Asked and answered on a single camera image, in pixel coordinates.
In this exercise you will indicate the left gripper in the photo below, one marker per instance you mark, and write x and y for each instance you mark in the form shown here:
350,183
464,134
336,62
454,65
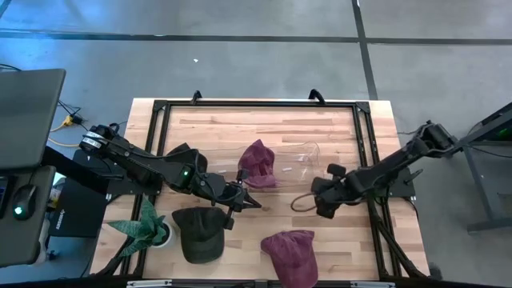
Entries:
216,188

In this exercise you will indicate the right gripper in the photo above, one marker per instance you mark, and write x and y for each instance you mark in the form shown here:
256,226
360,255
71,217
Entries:
330,194

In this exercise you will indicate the clear plastic tray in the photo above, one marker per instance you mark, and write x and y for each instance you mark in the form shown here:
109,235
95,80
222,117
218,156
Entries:
296,160

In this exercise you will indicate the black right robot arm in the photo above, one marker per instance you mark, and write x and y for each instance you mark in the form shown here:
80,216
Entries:
392,166

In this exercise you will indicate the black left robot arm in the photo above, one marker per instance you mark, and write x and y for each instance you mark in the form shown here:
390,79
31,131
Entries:
136,164

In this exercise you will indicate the snake plant in white pot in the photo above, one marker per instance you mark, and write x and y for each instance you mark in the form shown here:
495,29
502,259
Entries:
144,230

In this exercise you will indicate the black metal stand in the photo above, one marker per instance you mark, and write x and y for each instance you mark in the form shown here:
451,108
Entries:
480,176

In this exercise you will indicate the black control box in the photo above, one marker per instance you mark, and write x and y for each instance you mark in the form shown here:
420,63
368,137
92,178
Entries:
80,212

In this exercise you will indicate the black computer mouse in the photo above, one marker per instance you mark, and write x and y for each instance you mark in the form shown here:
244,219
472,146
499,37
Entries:
24,200

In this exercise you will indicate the dark grey side desk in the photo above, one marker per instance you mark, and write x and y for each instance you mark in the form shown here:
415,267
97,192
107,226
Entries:
24,244

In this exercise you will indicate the silver aluminium bracket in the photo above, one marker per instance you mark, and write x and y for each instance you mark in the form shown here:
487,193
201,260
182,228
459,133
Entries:
372,285
150,284

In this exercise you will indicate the black aluminium table frame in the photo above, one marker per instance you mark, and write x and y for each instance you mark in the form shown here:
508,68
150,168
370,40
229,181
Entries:
260,103

